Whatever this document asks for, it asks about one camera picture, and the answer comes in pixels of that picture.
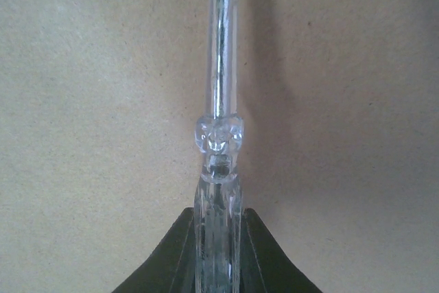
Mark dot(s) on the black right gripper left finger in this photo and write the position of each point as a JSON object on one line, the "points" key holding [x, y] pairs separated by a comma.
{"points": [[171, 265]]}

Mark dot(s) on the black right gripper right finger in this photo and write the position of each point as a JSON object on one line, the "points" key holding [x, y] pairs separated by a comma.
{"points": [[264, 267]]}

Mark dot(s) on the clear handle screwdriver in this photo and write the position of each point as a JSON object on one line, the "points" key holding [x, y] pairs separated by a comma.
{"points": [[219, 135]]}

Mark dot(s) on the brown frame backing board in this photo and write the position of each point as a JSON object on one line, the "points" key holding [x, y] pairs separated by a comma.
{"points": [[99, 100]]}

